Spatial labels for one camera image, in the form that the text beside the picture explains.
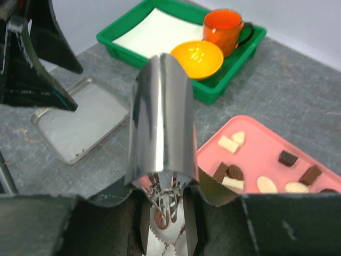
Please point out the white heart chocolate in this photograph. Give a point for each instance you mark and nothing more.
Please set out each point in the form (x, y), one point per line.
(239, 138)

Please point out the orange mug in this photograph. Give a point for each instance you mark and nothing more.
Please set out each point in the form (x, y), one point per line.
(222, 27)

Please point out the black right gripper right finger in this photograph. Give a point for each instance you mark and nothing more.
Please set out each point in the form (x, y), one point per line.
(298, 224)

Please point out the white oval chocolate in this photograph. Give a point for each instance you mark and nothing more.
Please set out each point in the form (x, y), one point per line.
(266, 185)

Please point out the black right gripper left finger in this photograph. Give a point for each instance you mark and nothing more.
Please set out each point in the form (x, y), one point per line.
(35, 224)

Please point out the brown oval chocolate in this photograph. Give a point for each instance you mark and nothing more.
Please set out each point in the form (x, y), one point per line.
(161, 222)

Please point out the yellow bowl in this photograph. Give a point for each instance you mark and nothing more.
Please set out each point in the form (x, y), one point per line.
(199, 59)

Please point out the dark square chocolate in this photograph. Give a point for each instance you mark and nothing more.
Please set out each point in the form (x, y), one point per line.
(287, 158)

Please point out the pink tray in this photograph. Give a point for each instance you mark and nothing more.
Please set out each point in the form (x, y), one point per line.
(259, 157)

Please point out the silver tin lid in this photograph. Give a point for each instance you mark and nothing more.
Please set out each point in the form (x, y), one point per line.
(71, 135)

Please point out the white swirl chocolate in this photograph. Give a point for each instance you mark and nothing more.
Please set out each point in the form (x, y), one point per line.
(295, 187)

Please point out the brown bar chocolate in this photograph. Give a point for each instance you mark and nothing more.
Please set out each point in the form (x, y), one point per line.
(310, 176)

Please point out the white rectangular chocolate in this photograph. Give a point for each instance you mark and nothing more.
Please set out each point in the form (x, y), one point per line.
(228, 144)

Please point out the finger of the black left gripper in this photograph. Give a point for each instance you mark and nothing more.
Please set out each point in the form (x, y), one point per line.
(47, 38)
(24, 80)

